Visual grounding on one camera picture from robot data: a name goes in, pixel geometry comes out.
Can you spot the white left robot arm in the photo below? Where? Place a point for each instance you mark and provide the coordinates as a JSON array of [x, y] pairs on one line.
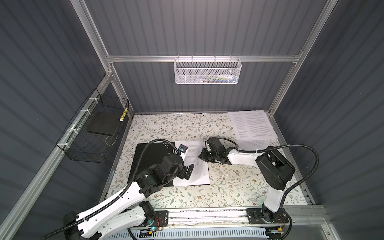
[[127, 208]]

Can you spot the white slotted cable duct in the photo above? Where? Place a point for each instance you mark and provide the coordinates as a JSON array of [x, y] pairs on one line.
[[237, 233]]

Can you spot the yellow marker pen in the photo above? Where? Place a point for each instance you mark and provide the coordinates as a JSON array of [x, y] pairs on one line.
[[123, 114]]

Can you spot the black pad in basket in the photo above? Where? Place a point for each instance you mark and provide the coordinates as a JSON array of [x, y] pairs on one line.
[[107, 124]]

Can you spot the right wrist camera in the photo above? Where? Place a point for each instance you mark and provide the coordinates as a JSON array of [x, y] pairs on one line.
[[215, 144]]

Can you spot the pens in white basket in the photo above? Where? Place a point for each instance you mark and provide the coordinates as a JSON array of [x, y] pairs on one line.
[[218, 79]]

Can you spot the black file folder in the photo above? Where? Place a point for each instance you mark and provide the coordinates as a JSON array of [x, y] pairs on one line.
[[153, 155]]

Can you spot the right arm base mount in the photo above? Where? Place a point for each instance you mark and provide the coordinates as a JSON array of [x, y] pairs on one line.
[[263, 215]]

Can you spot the black wire mesh basket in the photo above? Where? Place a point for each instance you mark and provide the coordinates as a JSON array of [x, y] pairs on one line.
[[80, 145]]

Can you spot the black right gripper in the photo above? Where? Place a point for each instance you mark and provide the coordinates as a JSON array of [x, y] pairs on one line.
[[202, 155]]

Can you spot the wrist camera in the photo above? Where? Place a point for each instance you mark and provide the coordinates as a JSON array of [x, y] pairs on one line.
[[182, 150], [215, 144]]

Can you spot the aluminium front rail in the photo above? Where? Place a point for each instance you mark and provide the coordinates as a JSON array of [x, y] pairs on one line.
[[300, 214]]

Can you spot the white wire mesh basket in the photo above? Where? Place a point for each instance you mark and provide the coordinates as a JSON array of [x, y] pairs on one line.
[[187, 70]]

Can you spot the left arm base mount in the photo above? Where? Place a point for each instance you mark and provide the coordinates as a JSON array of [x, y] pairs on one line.
[[160, 220]]

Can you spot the printed paper sheet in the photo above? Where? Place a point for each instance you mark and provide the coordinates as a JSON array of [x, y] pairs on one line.
[[253, 145], [252, 125], [200, 173]]

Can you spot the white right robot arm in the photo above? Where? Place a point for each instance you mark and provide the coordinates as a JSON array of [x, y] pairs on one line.
[[275, 168]]

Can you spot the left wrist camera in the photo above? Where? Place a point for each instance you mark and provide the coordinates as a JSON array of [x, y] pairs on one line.
[[182, 150]]

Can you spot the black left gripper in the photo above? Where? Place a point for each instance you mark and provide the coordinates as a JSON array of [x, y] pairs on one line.
[[182, 173]]

